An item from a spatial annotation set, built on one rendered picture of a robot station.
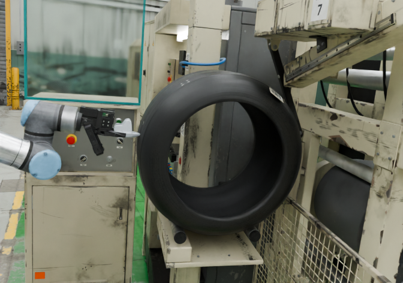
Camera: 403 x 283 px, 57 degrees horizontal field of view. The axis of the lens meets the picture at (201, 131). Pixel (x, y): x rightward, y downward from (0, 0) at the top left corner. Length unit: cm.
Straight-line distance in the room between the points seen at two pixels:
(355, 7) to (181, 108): 58
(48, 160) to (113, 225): 97
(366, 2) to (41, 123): 103
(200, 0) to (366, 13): 71
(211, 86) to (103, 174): 97
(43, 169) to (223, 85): 61
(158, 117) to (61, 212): 101
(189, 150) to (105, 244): 78
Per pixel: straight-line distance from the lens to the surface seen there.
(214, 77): 123
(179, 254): 138
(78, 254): 216
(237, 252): 151
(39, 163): 116
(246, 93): 123
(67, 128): 128
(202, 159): 166
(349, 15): 112
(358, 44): 121
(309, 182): 181
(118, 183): 199
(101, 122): 128
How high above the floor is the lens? 152
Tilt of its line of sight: 11 degrees down
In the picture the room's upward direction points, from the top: 5 degrees clockwise
